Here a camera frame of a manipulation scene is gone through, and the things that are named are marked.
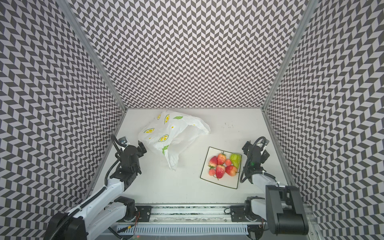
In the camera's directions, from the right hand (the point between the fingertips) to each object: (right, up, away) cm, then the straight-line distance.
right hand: (255, 148), depth 88 cm
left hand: (-72, +3, -5) cm, 72 cm away
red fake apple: (-16, -11, -6) cm, 21 cm away
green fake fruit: (-13, -6, -4) cm, 14 cm away
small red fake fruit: (-17, -8, -2) cm, 19 cm away
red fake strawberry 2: (-21, -6, -1) cm, 22 cm away
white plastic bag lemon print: (-49, +10, -8) cm, 51 cm away
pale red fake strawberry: (-26, -8, -1) cm, 27 cm away
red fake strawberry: (-22, -12, -6) cm, 26 cm away
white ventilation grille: (-26, -35, -19) cm, 47 cm away
